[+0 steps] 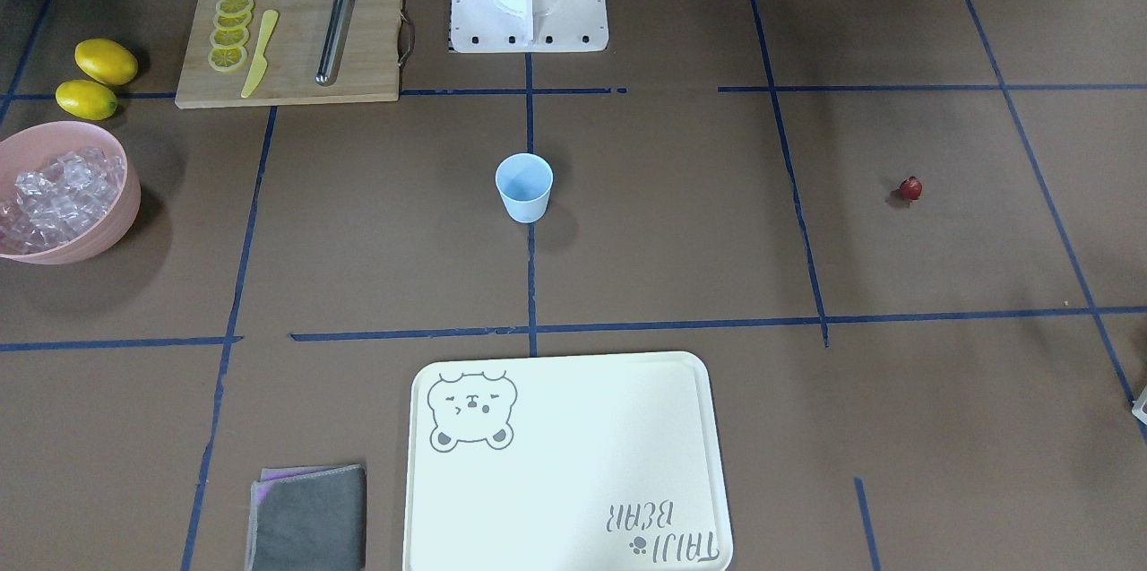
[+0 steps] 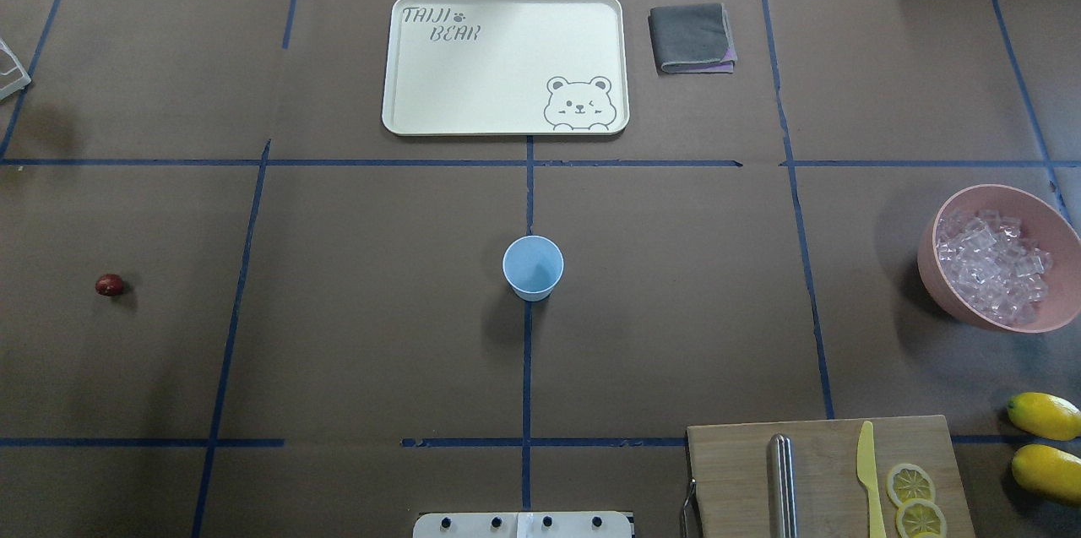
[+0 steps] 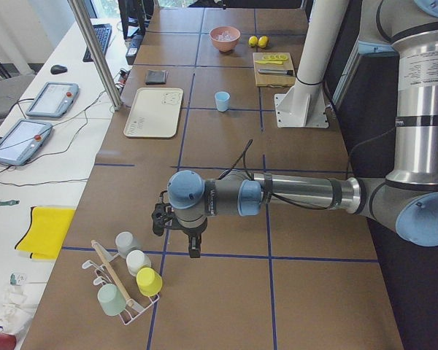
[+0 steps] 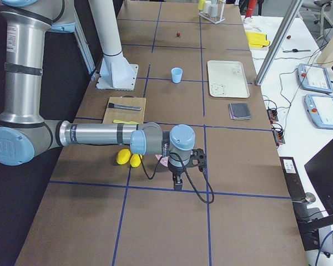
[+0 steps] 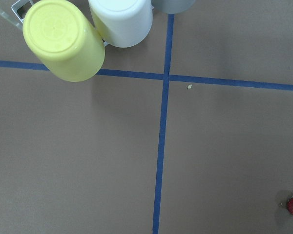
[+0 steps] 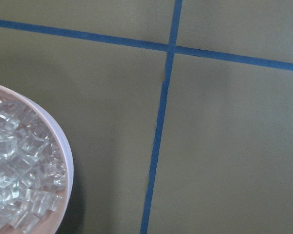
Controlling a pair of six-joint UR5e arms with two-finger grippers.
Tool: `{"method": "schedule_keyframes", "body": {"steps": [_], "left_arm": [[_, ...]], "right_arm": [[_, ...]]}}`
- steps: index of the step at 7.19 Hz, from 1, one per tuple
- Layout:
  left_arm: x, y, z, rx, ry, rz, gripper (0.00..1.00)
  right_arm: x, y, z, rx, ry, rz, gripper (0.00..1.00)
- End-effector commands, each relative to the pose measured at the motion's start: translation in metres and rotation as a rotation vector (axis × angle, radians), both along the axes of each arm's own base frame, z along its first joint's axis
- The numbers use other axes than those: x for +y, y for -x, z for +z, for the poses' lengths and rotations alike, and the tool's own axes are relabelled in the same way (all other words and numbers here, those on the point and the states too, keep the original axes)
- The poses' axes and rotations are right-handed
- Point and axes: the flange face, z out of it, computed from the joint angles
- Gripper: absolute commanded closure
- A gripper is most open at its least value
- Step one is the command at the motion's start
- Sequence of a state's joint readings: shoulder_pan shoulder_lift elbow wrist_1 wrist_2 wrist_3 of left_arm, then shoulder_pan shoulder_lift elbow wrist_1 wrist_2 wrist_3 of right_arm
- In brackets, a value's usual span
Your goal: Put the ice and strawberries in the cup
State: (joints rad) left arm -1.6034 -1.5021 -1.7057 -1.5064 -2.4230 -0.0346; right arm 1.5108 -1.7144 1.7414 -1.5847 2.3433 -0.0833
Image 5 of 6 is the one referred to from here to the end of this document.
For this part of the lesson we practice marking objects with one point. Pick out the white wire cup rack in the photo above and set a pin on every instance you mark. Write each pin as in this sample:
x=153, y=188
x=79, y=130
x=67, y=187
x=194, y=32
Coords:
x=19, y=11

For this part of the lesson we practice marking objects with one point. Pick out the yellow plastic cup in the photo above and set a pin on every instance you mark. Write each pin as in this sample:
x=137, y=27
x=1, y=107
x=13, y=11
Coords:
x=76, y=64

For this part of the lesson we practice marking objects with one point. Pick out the grey plastic cup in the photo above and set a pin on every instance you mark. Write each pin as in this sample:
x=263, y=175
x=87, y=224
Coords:
x=172, y=6

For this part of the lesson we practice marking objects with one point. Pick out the white plastic cup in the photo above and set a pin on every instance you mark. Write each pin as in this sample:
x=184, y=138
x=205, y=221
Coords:
x=122, y=23

